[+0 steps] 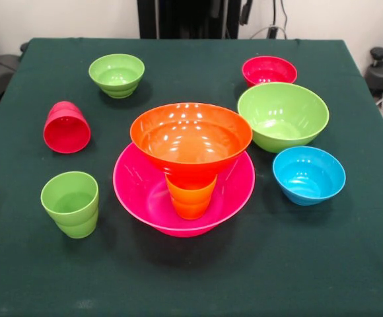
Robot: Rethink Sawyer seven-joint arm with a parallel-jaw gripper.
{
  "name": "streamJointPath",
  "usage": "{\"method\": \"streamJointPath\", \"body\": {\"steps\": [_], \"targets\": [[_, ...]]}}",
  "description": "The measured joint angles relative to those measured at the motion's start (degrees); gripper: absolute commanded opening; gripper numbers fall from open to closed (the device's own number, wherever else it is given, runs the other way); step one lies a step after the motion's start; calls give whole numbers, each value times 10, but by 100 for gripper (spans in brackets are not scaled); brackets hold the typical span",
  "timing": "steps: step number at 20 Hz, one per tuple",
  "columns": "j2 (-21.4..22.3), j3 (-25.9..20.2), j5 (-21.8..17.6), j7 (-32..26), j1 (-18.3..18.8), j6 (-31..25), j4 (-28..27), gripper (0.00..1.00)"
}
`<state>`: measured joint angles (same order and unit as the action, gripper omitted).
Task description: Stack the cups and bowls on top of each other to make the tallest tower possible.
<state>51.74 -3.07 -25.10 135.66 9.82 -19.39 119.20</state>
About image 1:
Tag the dark green tablecloth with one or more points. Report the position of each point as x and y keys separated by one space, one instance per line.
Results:
x=191 y=270

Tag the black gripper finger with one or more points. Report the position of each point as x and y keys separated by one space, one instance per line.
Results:
x=247 y=11

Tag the small green bowl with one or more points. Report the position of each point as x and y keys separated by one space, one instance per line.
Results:
x=116 y=74

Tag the black office chair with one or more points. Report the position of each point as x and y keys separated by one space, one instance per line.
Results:
x=0 y=71

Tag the large green bowl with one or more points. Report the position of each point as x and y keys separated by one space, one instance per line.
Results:
x=280 y=112

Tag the small blue bowl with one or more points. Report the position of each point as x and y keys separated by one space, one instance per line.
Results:
x=307 y=178

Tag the red cup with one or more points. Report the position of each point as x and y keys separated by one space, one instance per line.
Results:
x=66 y=133

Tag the large orange bowl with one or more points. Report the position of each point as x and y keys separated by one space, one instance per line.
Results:
x=191 y=142

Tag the large pink bowl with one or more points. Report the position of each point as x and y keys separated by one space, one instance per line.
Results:
x=138 y=195

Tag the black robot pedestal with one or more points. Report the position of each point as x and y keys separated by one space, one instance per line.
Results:
x=191 y=16

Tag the small red bowl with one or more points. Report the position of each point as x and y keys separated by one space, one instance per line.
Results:
x=269 y=71

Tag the black power plug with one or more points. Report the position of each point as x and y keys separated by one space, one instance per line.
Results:
x=272 y=32

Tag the green cup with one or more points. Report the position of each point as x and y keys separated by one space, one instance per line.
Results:
x=69 y=204

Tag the orange cup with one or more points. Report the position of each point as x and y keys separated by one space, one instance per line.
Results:
x=191 y=201

